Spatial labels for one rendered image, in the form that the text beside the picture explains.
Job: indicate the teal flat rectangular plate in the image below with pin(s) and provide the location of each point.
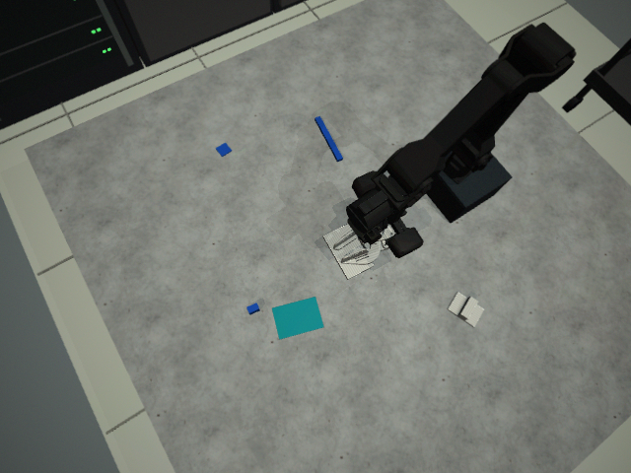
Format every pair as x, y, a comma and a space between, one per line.
297, 318

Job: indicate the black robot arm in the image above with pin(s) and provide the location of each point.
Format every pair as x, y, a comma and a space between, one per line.
538, 57

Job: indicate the small blue cube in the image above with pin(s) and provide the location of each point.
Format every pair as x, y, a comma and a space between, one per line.
253, 309

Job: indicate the blue flat bar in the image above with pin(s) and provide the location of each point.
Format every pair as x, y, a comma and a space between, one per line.
328, 139

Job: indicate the small blue square tile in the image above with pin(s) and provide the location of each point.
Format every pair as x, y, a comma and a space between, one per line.
223, 149

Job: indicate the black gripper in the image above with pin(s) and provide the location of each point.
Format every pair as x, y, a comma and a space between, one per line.
405, 240

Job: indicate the white metal plate with two ringed holes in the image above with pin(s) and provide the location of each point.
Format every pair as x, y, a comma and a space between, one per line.
388, 232

